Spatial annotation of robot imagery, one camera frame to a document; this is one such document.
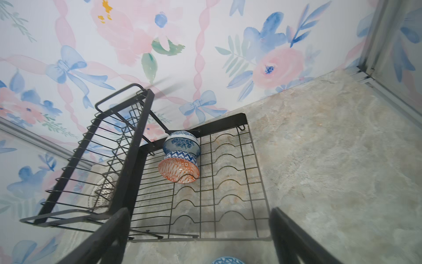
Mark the red patterned bowl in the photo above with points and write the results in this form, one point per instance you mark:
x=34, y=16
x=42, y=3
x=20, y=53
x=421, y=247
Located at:
x=179, y=167

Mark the white lattice bowl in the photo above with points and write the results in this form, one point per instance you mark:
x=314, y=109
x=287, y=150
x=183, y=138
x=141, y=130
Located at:
x=101, y=194

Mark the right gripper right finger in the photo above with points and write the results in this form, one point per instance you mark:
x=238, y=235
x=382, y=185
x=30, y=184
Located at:
x=293, y=245

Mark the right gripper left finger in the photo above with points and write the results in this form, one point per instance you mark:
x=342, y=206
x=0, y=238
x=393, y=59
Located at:
x=106, y=245

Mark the black wire dish rack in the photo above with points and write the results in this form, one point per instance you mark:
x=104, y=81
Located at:
x=200, y=184

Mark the dark blue patterned bowl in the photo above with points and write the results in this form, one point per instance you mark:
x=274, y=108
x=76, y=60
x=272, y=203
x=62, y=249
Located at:
x=227, y=260

